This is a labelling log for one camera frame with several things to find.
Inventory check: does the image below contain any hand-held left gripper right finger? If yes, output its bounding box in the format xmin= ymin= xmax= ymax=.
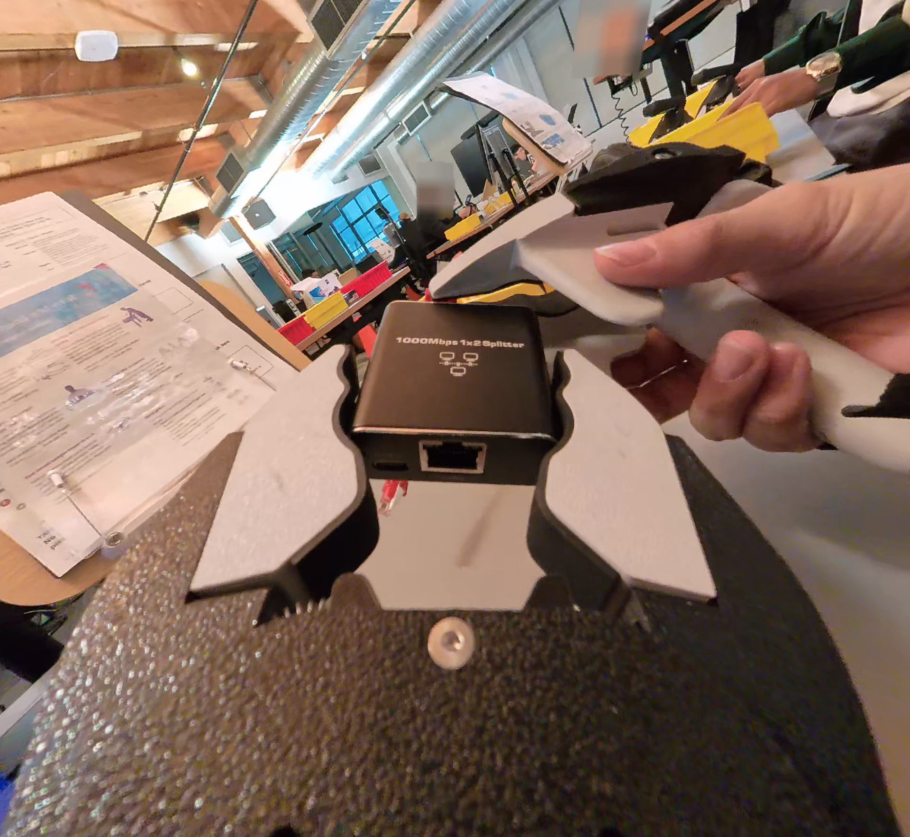
xmin=528 ymin=350 xmax=718 ymax=614

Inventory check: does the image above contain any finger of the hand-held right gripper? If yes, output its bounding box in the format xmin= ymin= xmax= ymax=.
xmin=430 ymin=193 xmax=578 ymax=302
xmin=544 ymin=307 xmax=665 ymax=363

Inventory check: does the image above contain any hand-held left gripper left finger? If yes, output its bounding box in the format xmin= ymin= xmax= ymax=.
xmin=186 ymin=345 xmax=379 ymax=614

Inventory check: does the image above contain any black network splitter box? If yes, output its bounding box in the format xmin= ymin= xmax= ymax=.
xmin=348 ymin=302 xmax=557 ymax=486

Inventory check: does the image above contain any person's right hand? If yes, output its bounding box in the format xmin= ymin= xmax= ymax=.
xmin=593 ymin=162 xmax=910 ymax=443

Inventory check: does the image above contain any wooden instruction board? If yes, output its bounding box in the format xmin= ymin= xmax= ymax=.
xmin=0 ymin=191 xmax=314 ymax=607
xmin=441 ymin=73 xmax=594 ymax=173

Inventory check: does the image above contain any red plastic bin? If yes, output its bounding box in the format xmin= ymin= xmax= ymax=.
xmin=340 ymin=261 xmax=392 ymax=305

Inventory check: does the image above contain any printed instruction sheet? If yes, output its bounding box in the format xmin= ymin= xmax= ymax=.
xmin=0 ymin=191 xmax=300 ymax=578

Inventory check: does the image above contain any silver ventilation duct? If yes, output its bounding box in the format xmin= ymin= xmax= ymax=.
xmin=209 ymin=0 xmax=470 ymax=219
xmin=291 ymin=0 xmax=605 ymax=187

